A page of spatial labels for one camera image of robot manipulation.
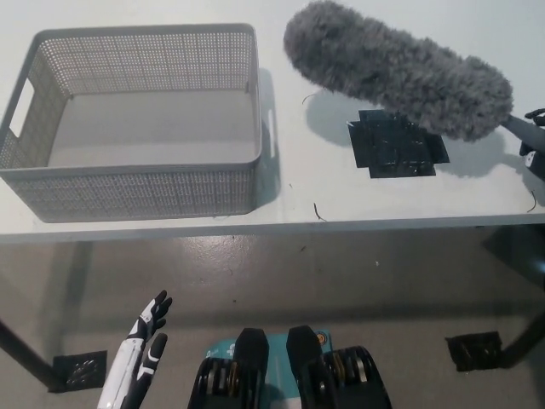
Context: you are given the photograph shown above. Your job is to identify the robot torso black teal blocks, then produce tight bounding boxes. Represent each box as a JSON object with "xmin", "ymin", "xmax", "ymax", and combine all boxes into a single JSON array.
[{"xmin": 186, "ymin": 325, "xmax": 393, "ymax": 409}]

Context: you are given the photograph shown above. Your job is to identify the robot right hand white black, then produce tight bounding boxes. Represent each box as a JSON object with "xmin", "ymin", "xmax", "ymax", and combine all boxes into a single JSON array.
[{"xmin": 519, "ymin": 107, "xmax": 545, "ymax": 172}]

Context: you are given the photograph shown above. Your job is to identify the black tape patch on desk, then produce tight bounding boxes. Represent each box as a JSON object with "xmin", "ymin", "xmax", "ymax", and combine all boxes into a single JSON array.
[{"xmin": 346, "ymin": 109, "xmax": 450, "ymax": 180}]

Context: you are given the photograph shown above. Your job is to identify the grey perforated plastic basket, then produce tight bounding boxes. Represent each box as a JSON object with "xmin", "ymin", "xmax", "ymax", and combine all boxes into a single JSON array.
[{"xmin": 0, "ymin": 22, "xmax": 263, "ymax": 224}]

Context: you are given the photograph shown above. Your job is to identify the grey fluffy duster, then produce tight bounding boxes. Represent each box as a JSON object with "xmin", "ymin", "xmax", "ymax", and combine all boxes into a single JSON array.
[{"xmin": 283, "ymin": 0, "xmax": 545, "ymax": 153}]

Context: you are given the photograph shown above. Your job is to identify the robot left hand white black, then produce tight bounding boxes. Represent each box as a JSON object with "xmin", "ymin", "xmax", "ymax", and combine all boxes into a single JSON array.
[{"xmin": 96, "ymin": 290, "xmax": 174, "ymax": 409}]

